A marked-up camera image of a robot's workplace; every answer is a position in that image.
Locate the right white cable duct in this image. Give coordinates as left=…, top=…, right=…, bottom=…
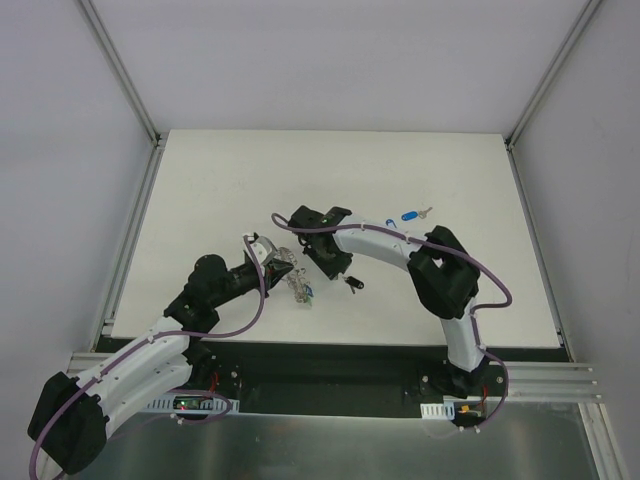
left=420, top=401, right=455, bottom=421

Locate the blue windowed tag key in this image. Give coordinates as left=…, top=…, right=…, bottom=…
left=343, top=276, right=365, bottom=294

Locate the right aluminium frame post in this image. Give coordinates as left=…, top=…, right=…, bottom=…
left=505, top=0, right=605, bottom=152

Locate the aluminium frame post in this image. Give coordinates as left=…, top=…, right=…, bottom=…
left=74, top=0, right=162, bottom=146
left=505, top=0, right=605, bottom=152

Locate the metal key organizer ring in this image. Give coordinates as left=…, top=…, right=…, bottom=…
left=274, top=245, right=317, bottom=309

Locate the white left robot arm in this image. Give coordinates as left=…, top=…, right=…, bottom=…
left=27, top=247, right=293, bottom=479

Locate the left white cable duct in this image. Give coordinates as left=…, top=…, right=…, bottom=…
left=141, top=394, right=239, bottom=415

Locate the left aluminium table rail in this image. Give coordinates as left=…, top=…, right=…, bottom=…
left=85, top=134, right=168, bottom=352

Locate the white cable duct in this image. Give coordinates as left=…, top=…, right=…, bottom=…
left=141, top=394, right=239, bottom=415
left=420, top=401, right=455, bottom=421

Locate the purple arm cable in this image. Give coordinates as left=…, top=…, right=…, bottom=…
left=27, top=235, right=274, bottom=474
left=270, top=213, right=514, bottom=435

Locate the left aluminium frame post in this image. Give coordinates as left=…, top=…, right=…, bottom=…
left=74, top=0, right=162, bottom=146

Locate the blue tag key on ring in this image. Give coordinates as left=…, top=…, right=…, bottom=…
left=304, top=284, right=314, bottom=306

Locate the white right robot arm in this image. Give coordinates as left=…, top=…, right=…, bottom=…
left=284, top=206, right=487, bottom=398

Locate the solid blue tag key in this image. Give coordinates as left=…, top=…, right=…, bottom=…
left=401, top=207, right=432, bottom=222

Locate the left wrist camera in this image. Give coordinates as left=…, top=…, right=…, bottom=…
left=243, top=232, right=277, bottom=266

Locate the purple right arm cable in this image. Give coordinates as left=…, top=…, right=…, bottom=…
left=270, top=213, right=514, bottom=435

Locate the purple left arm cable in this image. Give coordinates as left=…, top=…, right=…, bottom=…
left=27, top=235, right=274, bottom=474

